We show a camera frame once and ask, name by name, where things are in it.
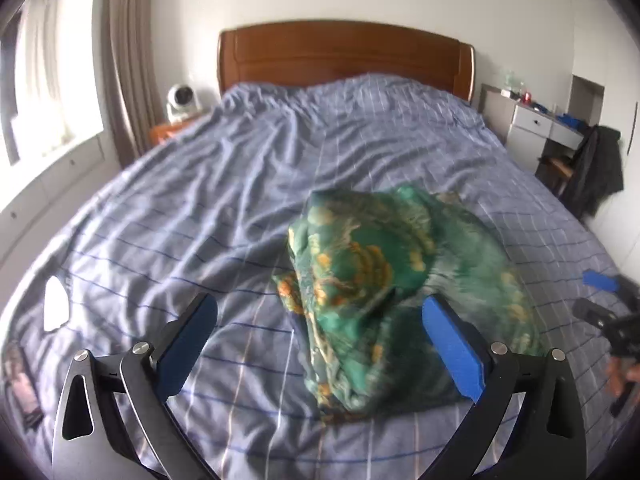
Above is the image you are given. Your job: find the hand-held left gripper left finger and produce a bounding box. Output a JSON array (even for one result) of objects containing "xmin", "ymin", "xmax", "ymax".
[{"xmin": 51, "ymin": 292, "xmax": 219, "ymax": 480}]

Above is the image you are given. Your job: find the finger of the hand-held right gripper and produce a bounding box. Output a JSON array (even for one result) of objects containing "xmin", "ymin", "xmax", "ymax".
[
  {"xmin": 582, "ymin": 269, "xmax": 640, "ymax": 312},
  {"xmin": 572, "ymin": 298, "xmax": 640, "ymax": 358}
]

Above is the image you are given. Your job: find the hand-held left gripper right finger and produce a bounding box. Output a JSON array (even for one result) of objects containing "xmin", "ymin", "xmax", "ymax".
[{"xmin": 421, "ymin": 295, "xmax": 590, "ymax": 480}]

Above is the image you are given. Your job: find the green printed padded jacket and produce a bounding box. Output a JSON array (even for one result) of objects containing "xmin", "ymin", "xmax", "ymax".
[{"xmin": 272, "ymin": 184, "xmax": 549, "ymax": 419}]

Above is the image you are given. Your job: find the person's right hand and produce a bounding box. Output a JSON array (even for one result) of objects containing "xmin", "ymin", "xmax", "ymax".
[{"xmin": 605, "ymin": 359, "xmax": 640, "ymax": 417}]

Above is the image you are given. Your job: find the chair with black coat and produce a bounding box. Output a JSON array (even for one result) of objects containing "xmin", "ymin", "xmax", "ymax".
[{"xmin": 562, "ymin": 124, "xmax": 626, "ymax": 219}]

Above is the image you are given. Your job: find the wooden chair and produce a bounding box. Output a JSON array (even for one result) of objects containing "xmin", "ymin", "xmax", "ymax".
[{"xmin": 536, "ymin": 152, "xmax": 577, "ymax": 197}]

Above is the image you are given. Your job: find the bed with blue checked sheet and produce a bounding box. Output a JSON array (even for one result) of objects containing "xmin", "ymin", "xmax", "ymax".
[{"xmin": 0, "ymin": 73, "xmax": 627, "ymax": 480}]

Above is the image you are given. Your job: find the phone with pictured case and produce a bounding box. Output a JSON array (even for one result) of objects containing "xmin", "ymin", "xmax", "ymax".
[{"xmin": 2, "ymin": 342, "xmax": 44, "ymax": 431}]

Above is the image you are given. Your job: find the white grey desk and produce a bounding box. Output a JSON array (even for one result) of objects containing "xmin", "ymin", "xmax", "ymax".
[{"xmin": 477, "ymin": 82, "xmax": 587, "ymax": 182}]

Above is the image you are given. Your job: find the white window cabinet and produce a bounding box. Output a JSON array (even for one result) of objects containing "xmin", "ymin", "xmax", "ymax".
[{"xmin": 0, "ymin": 132, "xmax": 127, "ymax": 282}]

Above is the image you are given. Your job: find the white wardrobe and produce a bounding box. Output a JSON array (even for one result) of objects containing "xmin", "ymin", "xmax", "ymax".
[{"xmin": 570, "ymin": 5, "xmax": 640, "ymax": 272}]

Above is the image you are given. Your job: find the wooden nightstand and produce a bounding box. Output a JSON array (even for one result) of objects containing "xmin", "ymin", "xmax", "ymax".
[{"xmin": 148, "ymin": 117, "xmax": 202, "ymax": 149}]

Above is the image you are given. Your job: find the brown curtain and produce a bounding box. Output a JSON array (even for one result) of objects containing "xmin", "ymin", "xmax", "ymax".
[{"xmin": 102, "ymin": 0, "xmax": 167, "ymax": 169}]

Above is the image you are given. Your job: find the window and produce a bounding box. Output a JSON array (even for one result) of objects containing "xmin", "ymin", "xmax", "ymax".
[{"xmin": 0, "ymin": 0, "xmax": 107, "ymax": 167}]

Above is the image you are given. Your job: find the wooden bed headboard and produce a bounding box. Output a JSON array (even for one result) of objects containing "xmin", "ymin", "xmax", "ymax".
[{"xmin": 218, "ymin": 20, "xmax": 476, "ymax": 107}]

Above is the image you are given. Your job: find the white round camera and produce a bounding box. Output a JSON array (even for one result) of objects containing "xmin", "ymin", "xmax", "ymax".
[{"xmin": 165, "ymin": 83, "xmax": 202, "ymax": 124}]

